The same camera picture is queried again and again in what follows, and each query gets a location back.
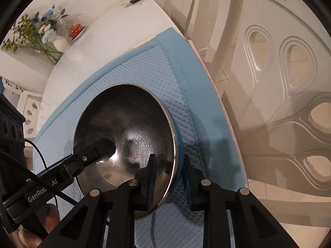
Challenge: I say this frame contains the person's left hand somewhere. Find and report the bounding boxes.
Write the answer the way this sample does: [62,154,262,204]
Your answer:
[18,204,61,248]

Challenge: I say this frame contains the white ceramic vase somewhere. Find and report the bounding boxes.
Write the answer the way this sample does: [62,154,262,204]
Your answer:
[53,36,72,54]

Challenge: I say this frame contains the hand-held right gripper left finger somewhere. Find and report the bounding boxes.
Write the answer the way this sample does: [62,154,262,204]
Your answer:
[45,154,159,248]

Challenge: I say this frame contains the blue artificial flowers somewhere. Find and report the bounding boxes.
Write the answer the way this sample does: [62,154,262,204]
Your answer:
[30,4,70,44]

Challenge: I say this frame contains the black cable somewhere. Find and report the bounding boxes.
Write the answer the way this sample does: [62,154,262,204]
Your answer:
[0,139,83,207]

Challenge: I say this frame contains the glass vase with green stems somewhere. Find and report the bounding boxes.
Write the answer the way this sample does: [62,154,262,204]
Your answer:
[1,14,64,65]

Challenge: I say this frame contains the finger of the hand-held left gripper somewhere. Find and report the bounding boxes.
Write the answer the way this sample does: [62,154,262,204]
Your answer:
[59,138,116,180]

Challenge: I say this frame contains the white saucer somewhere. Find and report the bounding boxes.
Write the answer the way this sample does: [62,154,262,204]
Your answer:
[68,26,86,41]

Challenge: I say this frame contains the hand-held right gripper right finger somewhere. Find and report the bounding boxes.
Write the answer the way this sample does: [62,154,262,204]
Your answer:
[182,160,298,248]

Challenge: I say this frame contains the white carved chair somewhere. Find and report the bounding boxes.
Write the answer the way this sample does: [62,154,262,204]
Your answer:
[167,0,233,65]
[16,93,44,138]
[220,0,331,207]

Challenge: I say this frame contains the red teacup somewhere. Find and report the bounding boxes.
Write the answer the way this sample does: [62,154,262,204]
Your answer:
[68,23,83,37]

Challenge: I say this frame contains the blue textured table mat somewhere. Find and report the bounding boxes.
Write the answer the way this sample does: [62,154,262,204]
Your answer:
[32,27,249,248]

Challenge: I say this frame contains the blue steel bowl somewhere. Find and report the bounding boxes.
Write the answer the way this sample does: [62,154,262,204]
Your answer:
[72,83,185,221]

